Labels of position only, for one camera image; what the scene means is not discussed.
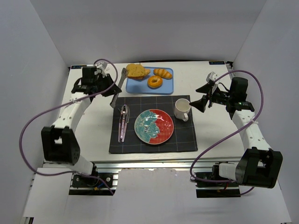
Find flat golden bread piece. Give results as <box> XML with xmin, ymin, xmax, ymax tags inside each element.
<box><xmin>136</xmin><ymin>69</ymin><xmax>150</xmax><ymax>80</ymax></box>

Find pink handled knife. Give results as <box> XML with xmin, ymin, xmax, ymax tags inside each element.
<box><xmin>121</xmin><ymin>111</ymin><xmax>130</xmax><ymax>142</ymax></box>

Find white ceramic mug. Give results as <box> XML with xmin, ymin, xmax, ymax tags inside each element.
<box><xmin>174</xmin><ymin>98</ymin><xmax>191</xmax><ymax>122</ymax></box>

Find pink handled spoon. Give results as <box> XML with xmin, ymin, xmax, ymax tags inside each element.
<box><xmin>120</xmin><ymin>105</ymin><xmax>129</xmax><ymax>140</ymax></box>

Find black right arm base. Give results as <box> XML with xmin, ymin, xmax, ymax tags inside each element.
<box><xmin>195</xmin><ymin>163</ymin><xmax>241</xmax><ymax>198</ymax></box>

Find brown bread slice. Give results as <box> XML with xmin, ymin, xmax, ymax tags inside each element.
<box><xmin>126</xmin><ymin>63</ymin><xmax>146</xmax><ymax>78</ymax></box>

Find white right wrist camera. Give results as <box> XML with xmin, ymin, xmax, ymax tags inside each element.
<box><xmin>206</xmin><ymin>71</ymin><xmax>218</xmax><ymax>83</ymax></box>

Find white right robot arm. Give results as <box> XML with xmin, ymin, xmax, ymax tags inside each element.
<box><xmin>190</xmin><ymin>73</ymin><xmax>283</xmax><ymax>189</ymax></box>

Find orange ring donut bread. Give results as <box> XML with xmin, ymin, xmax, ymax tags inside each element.
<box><xmin>147</xmin><ymin>75</ymin><xmax>163</xmax><ymax>89</ymax></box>

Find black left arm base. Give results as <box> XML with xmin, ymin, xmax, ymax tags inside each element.
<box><xmin>69</xmin><ymin>168</ymin><xmax>120</xmax><ymax>196</ymax></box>

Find aluminium table frame rail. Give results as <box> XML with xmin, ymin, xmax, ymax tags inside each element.
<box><xmin>42</xmin><ymin>158</ymin><xmax>248</xmax><ymax>187</ymax></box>

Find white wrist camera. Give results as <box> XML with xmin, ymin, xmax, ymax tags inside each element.
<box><xmin>206</xmin><ymin>71</ymin><xmax>218</xmax><ymax>83</ymax></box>
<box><xmin>95</xmin><ymin>61</ymin><xmax>108</xmax><ymax>72</ymax></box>

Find red and teal plate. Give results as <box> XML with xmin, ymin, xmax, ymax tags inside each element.
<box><xmin>134</xmin><ymin>109</ymin><xmax>174</xmax><ymax>145</ymax></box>

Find light blue plastic tray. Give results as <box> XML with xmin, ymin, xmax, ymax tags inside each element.
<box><xmin>126</xmin><ymin>67</ymin><xmax>174</xmax><ymax>95</ymax></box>

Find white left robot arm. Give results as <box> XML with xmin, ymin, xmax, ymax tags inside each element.
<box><xmin>41</xmin><ymin>65</ymin><xmax>128</xmax><ymax>176</ymax></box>

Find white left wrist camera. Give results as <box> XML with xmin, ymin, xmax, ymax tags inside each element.
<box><xmin>95</xmin><ymin>61</ymin><xmax>108</xmax><ymax>72</ymax></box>

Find striped croissant roll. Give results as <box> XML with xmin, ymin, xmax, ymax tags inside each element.
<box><xmin>153</xmin><ymin>69</ymin><xmax>172</xmax><ymax>79</ymax></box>

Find dark grey checked placemat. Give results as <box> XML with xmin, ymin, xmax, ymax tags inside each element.
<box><xmin>109</xmin><ymin>95</ymin><xmax>198</xmax><ymax>154</ymax></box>

